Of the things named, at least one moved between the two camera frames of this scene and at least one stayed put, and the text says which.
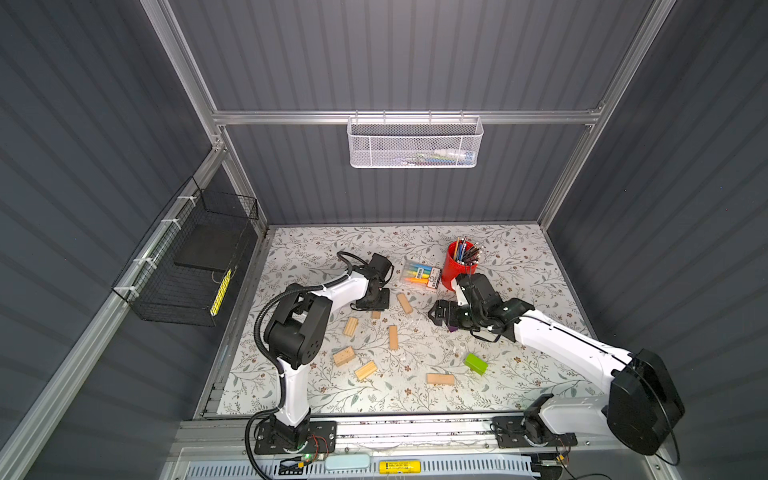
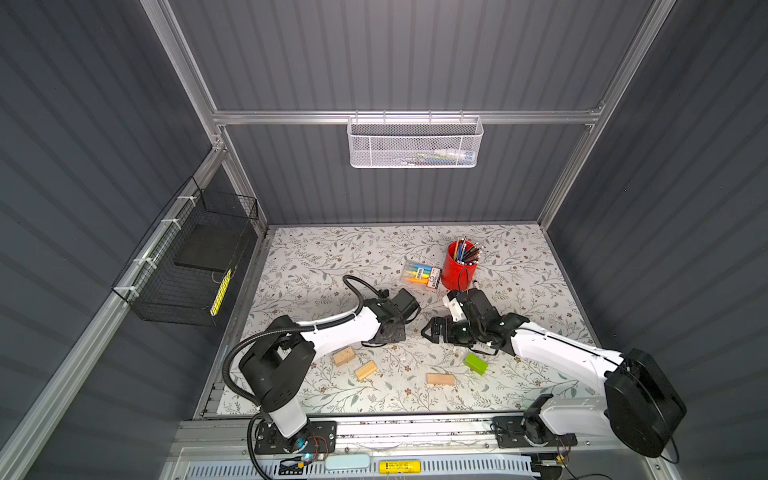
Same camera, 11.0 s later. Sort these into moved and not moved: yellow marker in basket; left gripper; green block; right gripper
Moved: left gripper; right gripper
Not moved: green block; yellow marker in basket
